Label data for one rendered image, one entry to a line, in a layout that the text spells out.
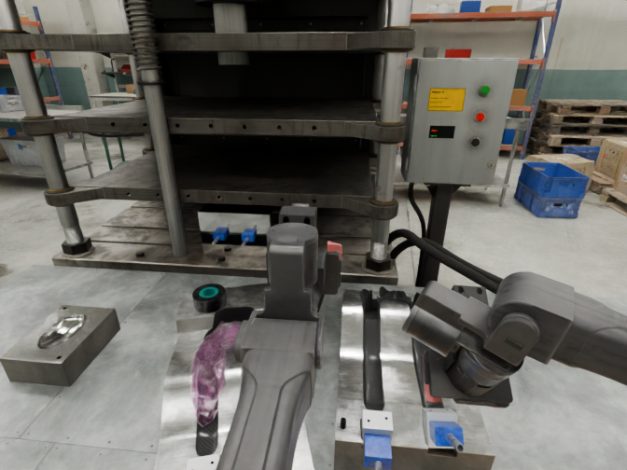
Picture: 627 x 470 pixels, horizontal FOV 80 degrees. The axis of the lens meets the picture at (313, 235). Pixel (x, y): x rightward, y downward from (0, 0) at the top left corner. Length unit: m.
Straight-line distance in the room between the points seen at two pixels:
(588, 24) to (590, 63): 0.57
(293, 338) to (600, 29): 7.60
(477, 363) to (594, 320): 0.12
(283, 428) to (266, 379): 0.05
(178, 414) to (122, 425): 0.15
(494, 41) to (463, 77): 6.01
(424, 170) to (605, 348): 1.01
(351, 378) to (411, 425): 0.15
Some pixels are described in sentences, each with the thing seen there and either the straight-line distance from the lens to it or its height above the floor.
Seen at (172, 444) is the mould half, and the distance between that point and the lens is 0.79.
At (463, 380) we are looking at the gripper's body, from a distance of 0.53.
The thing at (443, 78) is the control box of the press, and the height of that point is 1.41.
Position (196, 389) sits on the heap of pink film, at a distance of 0.80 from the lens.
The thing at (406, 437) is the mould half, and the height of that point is 0.89.
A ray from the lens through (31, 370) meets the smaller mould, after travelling 1.08.
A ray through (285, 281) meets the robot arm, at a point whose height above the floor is 1.26.
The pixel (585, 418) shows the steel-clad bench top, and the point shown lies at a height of 0.80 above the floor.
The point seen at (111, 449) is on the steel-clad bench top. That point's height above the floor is 0.80.
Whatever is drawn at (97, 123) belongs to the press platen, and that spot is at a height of 1.27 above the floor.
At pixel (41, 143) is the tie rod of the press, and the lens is 1.58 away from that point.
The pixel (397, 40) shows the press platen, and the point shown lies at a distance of 1.14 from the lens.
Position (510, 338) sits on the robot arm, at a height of 1.23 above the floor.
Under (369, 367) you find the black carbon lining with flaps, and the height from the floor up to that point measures 0.88.
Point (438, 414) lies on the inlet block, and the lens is 0.72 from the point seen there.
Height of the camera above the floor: 1.47
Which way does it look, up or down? 25 degrees down
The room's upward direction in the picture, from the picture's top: straight up
